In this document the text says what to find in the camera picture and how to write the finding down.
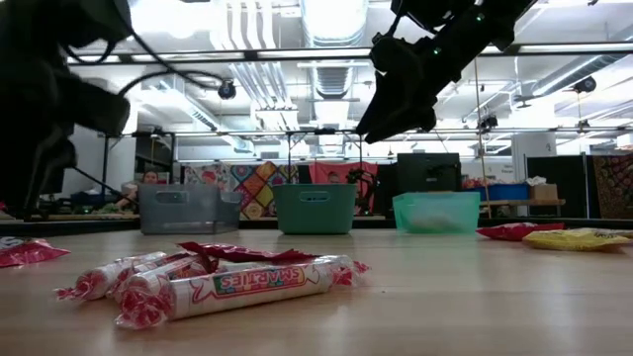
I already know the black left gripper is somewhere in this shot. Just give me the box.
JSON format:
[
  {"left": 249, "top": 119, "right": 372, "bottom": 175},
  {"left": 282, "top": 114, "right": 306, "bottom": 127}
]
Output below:
[{"left": 0, "top": 53, "right": 78, "bottom": 222}]

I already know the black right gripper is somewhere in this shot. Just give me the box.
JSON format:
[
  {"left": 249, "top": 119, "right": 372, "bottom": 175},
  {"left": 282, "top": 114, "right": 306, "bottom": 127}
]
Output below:
[{"left": 354, "top": 58, "right": 464, "bottom": 145}]

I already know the red Skittles candy packet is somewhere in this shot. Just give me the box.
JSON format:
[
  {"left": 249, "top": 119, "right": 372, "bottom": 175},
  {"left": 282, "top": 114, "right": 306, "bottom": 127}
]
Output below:
[
  {"left": 0, "top": 235, "right": 72, "bottom": 269},
  {"left": 176, "top": 240, "right": 320, "bottom": 264},
  {"left": 476, "top": 222, "right": 567, "bottom": 242}
]

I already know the Smarties candy roll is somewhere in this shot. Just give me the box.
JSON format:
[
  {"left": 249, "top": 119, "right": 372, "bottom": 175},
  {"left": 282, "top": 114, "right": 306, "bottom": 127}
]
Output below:
[
  {"left": 217, "top": 253, "right": 357, "bottom": 274},
  {"left": 112, "top": 254, "right": 219, "bottom": 304},
  {"left": 115, "top": 260, "right": 371, "bottom": 331},
  {"left": 52, "top": 250, "right": 169, "bottom": 303}
]

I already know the yellow candy packet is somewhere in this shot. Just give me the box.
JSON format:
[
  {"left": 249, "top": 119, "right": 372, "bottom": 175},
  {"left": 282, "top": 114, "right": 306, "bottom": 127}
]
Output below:
[
  {"left": 521, "top": 227, "right": 633, "bottom": 252},
  {"left": 568, "top": 226, "right": 633, "bottom": 239}
]

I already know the black cabinet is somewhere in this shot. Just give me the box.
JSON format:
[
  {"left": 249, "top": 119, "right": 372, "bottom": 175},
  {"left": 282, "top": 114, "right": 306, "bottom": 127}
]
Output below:
[{"left": 395, "top": 152, "right": 463, "bottom": 195}]

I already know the black background device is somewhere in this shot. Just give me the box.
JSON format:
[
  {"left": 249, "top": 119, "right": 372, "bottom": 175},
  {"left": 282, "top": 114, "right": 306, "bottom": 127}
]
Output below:
[{"left": 345, "top": 167, "right": 380, "bottom": 217}]

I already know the black ceiling spotlight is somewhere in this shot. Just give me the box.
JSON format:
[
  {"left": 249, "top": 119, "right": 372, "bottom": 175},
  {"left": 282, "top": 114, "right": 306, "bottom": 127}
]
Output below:
[
  {"left": 217, "top": 79, "right": 238, "bottom": 102},
  {"left": 476, "top": 113, "right": 499, "bottom": 134},
  {"left": 572, "top": 75, "right": 598, "bottom": 95}
]

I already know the red hanging cloth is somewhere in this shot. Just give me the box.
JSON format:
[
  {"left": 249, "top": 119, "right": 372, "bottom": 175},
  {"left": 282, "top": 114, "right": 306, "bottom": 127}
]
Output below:
[{"left": 309, "top": 161, "right": 380, "bottom": 198}]

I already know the mint green plastic bin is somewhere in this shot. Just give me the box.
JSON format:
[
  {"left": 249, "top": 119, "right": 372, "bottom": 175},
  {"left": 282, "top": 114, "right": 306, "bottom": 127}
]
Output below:
[{"left": 392, "top": 191, "right": 483, "bottom": 236}]

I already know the white ceiling pipe bundle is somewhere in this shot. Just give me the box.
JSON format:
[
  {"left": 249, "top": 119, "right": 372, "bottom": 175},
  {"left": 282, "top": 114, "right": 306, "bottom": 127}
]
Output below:
[{"left": 210, "top": 0, "right": 303, "bottom": 131}]

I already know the dark teal plastic bin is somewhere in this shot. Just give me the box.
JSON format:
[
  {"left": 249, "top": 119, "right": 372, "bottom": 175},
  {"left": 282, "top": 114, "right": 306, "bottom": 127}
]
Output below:
[{"left": 271, "top": 183, "right": 359, "bottom": 235}]

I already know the blue storage bin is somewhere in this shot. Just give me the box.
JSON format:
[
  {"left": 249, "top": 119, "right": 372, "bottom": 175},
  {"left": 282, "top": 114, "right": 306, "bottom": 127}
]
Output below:
[{"left": 463, "top": 183, "right": 531, "bottom": 202}]

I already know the wooden bench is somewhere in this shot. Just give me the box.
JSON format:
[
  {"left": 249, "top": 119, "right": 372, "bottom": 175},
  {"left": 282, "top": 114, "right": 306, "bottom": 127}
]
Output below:
[{"left": 480, "top": 198, "right": 568, "bottom": 219}]

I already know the colourful patchwork quilt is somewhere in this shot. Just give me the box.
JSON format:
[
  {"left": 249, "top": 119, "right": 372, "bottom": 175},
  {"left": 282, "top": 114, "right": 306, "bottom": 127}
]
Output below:
[{"left": 182, "top": 160, "right": 301, "bottom": 222}]

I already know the grey translucent plastic bin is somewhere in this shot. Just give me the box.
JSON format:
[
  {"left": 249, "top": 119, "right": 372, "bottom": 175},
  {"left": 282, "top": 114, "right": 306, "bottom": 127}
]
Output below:
[{"left": 137, "top": 183, "right": 244, "bottom": 235}]

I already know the cardboard box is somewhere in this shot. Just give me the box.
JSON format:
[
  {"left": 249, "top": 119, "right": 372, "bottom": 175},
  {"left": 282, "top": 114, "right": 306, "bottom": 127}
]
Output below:
[{"left": 529, "top": 183, "right": 560, "bottom": 202}]

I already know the black room divider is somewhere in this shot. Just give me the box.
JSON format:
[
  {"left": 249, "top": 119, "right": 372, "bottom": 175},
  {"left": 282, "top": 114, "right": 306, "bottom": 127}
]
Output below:
[{"left": 525, "top": 154, "right": 593, "bottom": 219}]

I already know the dark patterned hanging cloth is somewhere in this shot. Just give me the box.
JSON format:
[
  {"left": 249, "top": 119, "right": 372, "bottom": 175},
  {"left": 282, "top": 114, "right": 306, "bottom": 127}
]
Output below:
[{"left": 591, "top": 153, "right": 633, "bottom": 221}]

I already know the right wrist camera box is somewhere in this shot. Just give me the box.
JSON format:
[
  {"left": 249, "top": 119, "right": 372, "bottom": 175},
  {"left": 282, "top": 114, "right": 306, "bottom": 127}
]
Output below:
[{"left": 369, "top": 35, "right": 426, "bottom": 75}]

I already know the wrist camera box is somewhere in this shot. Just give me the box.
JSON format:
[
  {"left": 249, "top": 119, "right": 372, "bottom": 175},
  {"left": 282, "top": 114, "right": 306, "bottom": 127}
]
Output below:
[
  {"left": 66, "top": 73, "right": 133, "bottom": 138},
  {"left": 369, "top": 35, "right": 426, "bottom": 75}
]

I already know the black taut cable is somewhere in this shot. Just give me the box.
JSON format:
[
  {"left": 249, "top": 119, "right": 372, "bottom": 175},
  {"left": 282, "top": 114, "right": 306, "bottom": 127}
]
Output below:
[{"left": 72, "top": 166, "right": 139, "bottom": 204}]

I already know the black metal scaffold frame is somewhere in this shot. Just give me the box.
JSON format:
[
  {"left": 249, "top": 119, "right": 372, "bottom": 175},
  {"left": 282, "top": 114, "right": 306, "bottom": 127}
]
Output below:
[{"left": 97, "top": 127, "right": 365, "bottom": 219}]

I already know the black aluminium table frame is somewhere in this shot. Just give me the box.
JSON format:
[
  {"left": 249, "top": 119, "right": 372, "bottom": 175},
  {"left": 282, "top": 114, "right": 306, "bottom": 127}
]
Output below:
[{"left": 0, "top": 215, "right": 633, "bottom": 236}]

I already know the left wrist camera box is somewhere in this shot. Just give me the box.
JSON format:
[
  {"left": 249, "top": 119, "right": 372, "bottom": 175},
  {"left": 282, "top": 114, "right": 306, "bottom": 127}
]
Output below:
[{"left": 66, "top": 73, "right": 133, "bottom": 138}]

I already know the silver ventilation duct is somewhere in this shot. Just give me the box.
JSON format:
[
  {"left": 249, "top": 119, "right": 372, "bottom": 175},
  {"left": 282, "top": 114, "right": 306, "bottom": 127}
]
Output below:
[{"left": 299, "top": 0, "right": 371, "bottom": 155}]

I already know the black overhead frame beam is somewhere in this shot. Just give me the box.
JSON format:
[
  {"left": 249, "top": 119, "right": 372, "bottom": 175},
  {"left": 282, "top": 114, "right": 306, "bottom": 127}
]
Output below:
[{"left": 66, "top": 43, "right": 633, "bottom": 68}]

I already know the black left wrist camera cable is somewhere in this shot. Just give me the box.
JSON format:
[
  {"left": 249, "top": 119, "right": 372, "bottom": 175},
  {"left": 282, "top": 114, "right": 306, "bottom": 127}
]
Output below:
[{"left": 61, "top": 27, "right": 231, "bottom": 99}]

